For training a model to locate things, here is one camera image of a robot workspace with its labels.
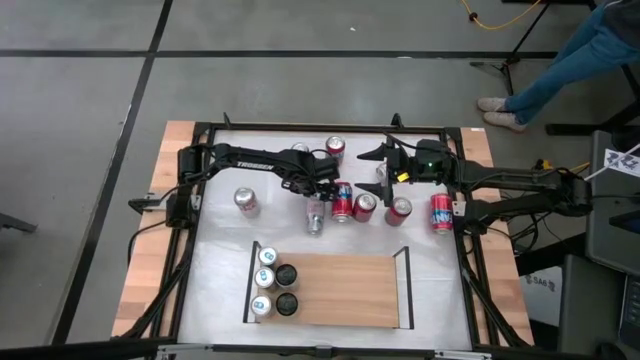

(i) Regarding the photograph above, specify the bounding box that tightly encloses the wooden shelf with black legs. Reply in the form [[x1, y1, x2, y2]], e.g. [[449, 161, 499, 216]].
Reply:
[[242, 240, 416, 331]]

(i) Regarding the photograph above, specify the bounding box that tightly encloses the blue silver Red Bull can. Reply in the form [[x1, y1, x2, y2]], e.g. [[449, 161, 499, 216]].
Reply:
[[249, 294, 273, 318], [253, 266, 276, 290], [257, 246, 280, 268]]

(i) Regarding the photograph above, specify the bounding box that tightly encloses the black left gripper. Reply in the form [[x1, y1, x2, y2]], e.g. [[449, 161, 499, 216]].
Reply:
[[282, 152, 342, 202]]

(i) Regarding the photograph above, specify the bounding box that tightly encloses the thin black tripod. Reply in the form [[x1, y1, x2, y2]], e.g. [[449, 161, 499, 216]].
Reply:
[[469, 0, 551, 97]]

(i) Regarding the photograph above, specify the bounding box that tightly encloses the grey equipment case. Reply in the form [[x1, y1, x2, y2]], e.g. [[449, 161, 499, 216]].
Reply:
[[584, 129, 640, 277], [557, 253, 640, 360]]

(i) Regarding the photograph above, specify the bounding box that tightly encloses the grey floor object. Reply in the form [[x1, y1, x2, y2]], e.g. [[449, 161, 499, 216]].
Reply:
[[0, 211, 39, 234]]

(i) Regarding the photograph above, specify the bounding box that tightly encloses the Celsius can with black lid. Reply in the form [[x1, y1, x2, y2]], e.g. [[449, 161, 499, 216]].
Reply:
[[305, 195, 326, 236], [274, 263, 299, 289], [275, 292, 300, 317]]

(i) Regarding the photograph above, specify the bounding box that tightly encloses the yellow floor cable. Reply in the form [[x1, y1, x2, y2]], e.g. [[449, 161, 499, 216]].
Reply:
[[459, 0, 544, 31]]

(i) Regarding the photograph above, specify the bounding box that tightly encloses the thick black stand base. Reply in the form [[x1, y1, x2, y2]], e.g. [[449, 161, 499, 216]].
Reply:
[[544, 64, 640, 137]]

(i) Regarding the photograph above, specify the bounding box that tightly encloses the white printed paper tag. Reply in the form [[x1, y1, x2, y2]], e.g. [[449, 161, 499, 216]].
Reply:
[[603, 147, 640, 177]]

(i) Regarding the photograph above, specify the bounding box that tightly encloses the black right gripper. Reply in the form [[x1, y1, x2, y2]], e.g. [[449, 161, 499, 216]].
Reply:
[[354, 139, 454, 208]]

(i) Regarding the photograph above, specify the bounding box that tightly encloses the person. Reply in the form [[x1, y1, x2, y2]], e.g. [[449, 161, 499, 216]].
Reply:
[[477, 0, 640, 134]]

